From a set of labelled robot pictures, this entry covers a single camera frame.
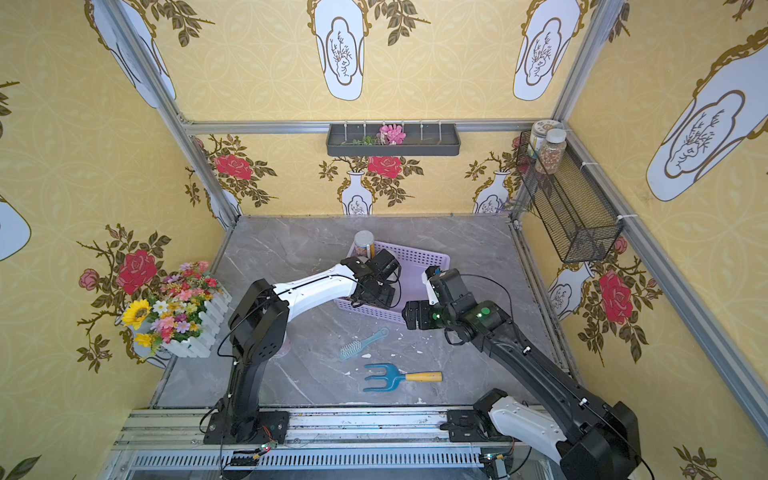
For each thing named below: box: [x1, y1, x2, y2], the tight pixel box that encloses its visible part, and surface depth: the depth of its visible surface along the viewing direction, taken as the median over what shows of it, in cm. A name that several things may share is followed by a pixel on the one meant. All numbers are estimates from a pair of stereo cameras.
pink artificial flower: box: [376, 124, 407, 146], surface depth 90 cm
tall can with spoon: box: [354, 230, 376, 259], surface depth 99 cm
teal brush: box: [340, 327, 390, 360], surface depth 88 cm
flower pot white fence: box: [123, 261, 232, 360], surface depth 80 cm
